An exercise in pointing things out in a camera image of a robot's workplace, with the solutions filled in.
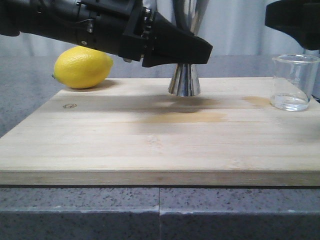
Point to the yellow lemon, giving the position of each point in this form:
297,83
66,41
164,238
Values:
82,68

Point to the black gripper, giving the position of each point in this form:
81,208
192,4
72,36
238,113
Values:
119,27

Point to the clear glass beaker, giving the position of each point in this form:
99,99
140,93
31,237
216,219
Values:
293,81

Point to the steel double jigger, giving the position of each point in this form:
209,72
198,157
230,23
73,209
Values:
185,81

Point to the light wooden cutting board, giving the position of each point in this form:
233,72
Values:
132,132

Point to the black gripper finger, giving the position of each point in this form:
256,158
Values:
300,19

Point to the grey-blue curtain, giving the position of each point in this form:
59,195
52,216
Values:
233,27

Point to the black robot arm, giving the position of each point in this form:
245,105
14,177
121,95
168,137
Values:
54,19

